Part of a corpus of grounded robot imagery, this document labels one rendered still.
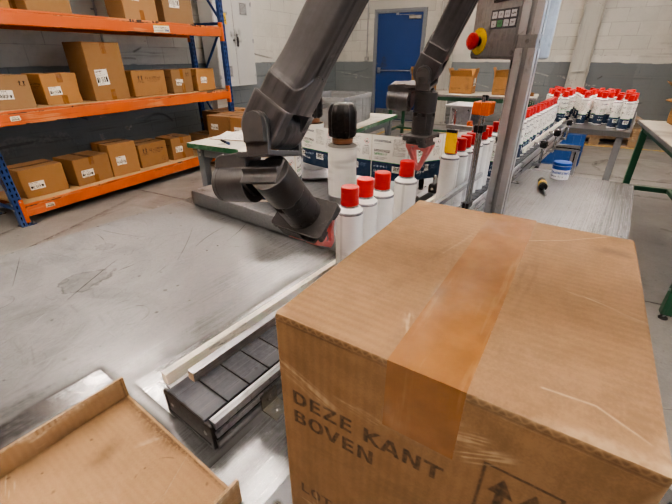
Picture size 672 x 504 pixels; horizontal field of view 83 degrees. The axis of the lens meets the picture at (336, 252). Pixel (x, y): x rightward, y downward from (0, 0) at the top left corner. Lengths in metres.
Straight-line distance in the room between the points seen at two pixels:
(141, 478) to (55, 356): 0.33
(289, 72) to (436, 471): 0.43
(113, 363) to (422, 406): 0.59
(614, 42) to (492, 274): 8.36
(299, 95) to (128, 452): 0.50
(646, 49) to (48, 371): 8.67
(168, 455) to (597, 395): 0.49
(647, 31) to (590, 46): 0.77
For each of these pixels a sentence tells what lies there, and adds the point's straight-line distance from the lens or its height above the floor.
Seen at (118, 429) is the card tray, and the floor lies 0.83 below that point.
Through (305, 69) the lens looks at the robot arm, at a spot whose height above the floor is 1.28.
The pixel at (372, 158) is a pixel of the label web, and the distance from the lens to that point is 1.32.
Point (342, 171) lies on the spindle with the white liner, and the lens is 1.12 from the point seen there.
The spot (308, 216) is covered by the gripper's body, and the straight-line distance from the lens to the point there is 0.56.
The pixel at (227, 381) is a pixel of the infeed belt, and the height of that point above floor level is 0.88.
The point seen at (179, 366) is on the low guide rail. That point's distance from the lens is 0.58.
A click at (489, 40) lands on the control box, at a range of 1.11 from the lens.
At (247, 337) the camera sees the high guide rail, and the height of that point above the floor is 0.96.
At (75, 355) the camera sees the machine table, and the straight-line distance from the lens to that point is 0.82.
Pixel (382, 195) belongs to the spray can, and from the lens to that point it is 0.77.
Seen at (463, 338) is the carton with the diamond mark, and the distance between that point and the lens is 0.28.
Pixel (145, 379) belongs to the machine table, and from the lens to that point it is 0.71.
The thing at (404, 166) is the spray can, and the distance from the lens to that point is 0.87.
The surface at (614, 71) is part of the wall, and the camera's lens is 8.68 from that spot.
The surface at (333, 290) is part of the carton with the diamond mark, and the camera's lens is 0.31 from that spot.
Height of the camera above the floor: 1.29
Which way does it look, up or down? 27 degrees down
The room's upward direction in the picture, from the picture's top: straight up
